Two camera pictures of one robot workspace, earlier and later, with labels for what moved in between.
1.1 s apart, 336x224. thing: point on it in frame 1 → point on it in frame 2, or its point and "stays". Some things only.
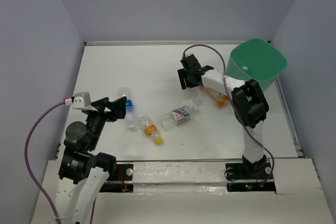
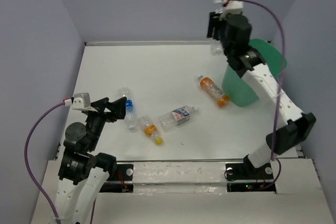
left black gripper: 118,106 stays
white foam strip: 203,178 stays
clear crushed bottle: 198,96 → 215,46
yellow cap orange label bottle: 146,125 stays
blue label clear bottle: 129,111 stays
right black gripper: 184,81 → 214,19
